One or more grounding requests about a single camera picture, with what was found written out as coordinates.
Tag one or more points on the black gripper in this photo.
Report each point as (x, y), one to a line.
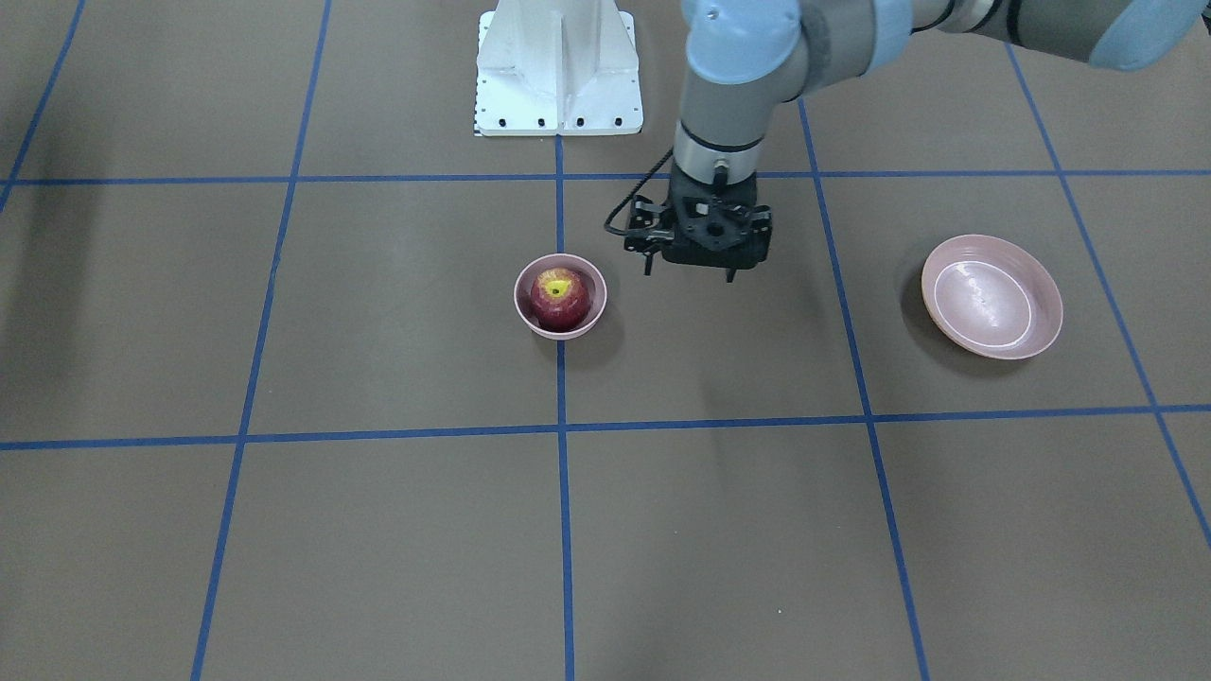
(646, 230)

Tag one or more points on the red apple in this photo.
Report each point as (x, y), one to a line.
(559, 299)

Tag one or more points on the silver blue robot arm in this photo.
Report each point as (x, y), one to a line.
(745, 58)

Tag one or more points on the pink bowl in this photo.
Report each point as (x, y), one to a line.
(596, 286)

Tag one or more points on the pink plate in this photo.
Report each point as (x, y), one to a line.
(992, 298)

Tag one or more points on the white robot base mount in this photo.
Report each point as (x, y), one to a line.
(557, 68)

